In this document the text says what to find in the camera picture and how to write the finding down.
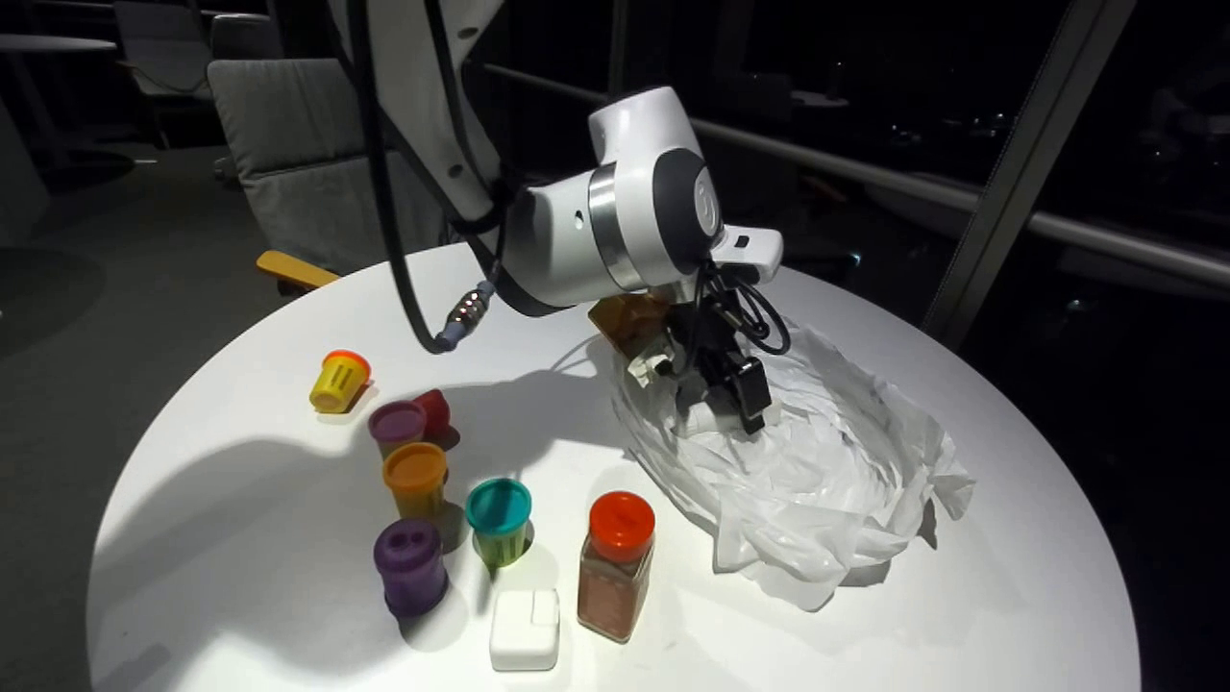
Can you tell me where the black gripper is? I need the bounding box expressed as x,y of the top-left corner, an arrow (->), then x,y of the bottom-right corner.
669,296 -> 775,438

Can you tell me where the spice jar with red lid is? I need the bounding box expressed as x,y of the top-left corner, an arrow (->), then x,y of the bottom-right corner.
571,487 -> 662,648

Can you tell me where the teal lid dough container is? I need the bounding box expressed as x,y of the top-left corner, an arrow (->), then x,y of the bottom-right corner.
461,471 -> 536,578

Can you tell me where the small plain white box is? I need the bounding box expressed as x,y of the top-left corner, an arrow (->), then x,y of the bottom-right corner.
485,585 -> 566,676

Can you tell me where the orange lid dough container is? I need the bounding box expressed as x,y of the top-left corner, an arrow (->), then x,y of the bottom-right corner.
379,438 -> 458,523

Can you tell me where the pink lid dough container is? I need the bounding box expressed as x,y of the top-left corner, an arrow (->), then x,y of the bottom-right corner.
365,396 -> 429,458

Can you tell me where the purple lid container with holes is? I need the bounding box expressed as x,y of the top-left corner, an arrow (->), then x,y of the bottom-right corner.
368,516 -> 452,623

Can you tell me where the yellow dough can orange lid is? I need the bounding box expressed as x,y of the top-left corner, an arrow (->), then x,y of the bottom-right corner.
306,347 -> 376,417

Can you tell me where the white plastic bag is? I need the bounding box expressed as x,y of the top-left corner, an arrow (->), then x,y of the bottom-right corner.
594,314 -> 980,614

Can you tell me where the grey chair with wooden armrests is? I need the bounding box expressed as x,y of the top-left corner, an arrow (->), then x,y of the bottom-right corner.
204,52 -> 452,296

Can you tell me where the grey background chair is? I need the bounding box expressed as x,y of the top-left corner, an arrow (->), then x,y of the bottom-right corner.
111,0 -> 217,102

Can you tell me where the yellowish wrist camera block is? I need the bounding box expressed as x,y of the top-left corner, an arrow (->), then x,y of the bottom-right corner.
584,287 -> 681,347

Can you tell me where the horizontal metal rail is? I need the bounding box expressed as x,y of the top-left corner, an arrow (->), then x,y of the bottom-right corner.
475,57 -> 1230,291

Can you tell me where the vertical window post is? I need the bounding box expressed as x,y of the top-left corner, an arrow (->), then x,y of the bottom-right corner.
923,0 -> 1140,347

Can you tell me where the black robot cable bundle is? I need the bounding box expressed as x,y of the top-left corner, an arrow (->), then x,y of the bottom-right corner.
341,0 -> 543,357

